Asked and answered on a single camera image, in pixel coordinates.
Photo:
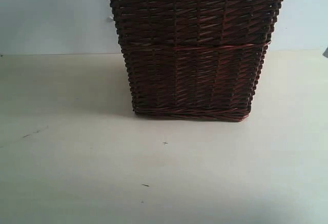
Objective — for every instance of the dark brown wicker basket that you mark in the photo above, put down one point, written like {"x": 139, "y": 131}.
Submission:
{"x": 194, "y": 58}

